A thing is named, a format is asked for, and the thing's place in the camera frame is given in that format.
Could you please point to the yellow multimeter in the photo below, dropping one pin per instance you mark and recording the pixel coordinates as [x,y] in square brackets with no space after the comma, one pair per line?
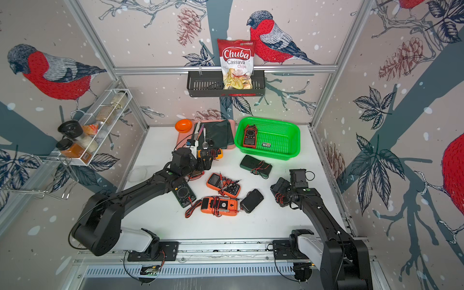
[210,154]

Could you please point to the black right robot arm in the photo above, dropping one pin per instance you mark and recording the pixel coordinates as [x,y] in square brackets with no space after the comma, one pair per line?
[342,261]

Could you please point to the black-lid spice jar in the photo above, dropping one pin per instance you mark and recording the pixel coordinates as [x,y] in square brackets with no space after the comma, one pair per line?
[71,129]

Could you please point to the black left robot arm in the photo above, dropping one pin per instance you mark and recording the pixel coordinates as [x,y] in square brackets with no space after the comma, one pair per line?
[99,227]

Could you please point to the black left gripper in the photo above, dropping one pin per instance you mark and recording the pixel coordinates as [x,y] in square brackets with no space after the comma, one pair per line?
[203,167]

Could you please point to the chuba cassava chips bag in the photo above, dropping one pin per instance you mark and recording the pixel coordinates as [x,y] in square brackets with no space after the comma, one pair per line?
[237,63]

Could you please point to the green-edged black multimeter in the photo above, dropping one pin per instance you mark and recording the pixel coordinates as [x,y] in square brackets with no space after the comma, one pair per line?
[184,194]

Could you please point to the orange clamp multimeter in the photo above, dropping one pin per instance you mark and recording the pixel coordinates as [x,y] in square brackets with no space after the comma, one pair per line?
[215,205]

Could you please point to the red clamp multimeter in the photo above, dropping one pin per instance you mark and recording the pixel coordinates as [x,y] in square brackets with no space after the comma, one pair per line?
[250,136]

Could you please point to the red taped multimeter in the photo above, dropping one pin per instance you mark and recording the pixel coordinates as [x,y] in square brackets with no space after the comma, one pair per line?
[195,175]

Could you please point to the green plastic basket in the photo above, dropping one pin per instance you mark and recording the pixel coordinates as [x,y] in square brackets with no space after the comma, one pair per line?
[284,137]

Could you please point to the orange bowl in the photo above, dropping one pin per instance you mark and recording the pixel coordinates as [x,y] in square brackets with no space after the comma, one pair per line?
[184,126]

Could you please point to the pink cutting board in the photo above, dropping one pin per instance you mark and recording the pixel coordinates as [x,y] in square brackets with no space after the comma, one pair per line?
[189,135]

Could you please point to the white-handled spoon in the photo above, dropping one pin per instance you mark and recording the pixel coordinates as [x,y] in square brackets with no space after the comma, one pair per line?
[205,144]

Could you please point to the amber spice jar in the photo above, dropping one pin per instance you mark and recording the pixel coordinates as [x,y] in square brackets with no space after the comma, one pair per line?
[71,149]

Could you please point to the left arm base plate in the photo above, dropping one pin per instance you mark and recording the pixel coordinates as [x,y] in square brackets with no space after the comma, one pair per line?
[159,251]

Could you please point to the white wire spice rack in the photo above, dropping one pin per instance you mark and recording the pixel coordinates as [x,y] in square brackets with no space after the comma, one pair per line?
[98,123]

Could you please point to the black wall basket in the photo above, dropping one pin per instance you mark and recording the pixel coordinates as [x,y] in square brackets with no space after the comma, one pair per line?
[210,84]

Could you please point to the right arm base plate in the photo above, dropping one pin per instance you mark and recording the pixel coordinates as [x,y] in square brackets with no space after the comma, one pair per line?
[287,249]

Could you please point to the dark green cloth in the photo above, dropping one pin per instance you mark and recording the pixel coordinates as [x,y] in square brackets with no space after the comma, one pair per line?
[219,134]

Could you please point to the clear plastic cup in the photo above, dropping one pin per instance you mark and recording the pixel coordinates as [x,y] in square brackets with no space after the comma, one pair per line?
[138,174]

